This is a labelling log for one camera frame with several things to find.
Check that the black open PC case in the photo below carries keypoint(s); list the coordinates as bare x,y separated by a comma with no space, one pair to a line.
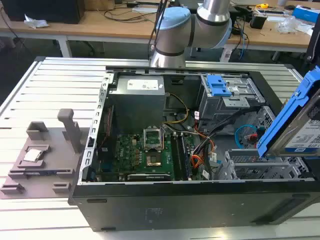
190,205

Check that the blue cardboard box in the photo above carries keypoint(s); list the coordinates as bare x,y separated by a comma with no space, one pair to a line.
306,13

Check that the black RAM slot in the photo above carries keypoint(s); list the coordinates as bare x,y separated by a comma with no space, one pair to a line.
181,157

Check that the black box on desk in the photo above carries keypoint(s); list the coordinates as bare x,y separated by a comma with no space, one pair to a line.
42,10

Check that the black graphics card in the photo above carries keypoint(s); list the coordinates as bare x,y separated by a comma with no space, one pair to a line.
150,177

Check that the wooden desk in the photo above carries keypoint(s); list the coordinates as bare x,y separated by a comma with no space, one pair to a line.
100,30

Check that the hard disk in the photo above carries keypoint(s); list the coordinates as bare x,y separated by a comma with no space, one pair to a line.
282,125

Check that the blue plastic drive latch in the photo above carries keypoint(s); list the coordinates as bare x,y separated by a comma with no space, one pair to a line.
218,86

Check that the grey power supply unit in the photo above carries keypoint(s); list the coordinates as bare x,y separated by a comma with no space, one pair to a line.
137,100

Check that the green motherboard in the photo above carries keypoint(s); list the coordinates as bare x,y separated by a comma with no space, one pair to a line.
125,155

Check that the grey metal disk bay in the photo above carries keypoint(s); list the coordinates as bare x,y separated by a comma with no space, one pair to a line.
252,165

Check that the metal drive cage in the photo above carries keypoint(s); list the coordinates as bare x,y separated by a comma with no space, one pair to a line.
225,107

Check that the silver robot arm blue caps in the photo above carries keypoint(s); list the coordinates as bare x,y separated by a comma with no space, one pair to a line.
175,32

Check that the crumpled clear plastic wrap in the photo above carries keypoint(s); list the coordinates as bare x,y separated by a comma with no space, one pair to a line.
35,22

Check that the clear plastic bag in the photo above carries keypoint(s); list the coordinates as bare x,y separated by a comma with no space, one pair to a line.
290,25

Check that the grey parts rack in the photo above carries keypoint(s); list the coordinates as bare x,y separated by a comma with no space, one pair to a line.
47,165

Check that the black square motor block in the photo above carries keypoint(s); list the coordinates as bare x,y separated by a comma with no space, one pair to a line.
258,20

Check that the silver CPU chip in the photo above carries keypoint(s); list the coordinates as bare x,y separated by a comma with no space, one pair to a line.
33,155

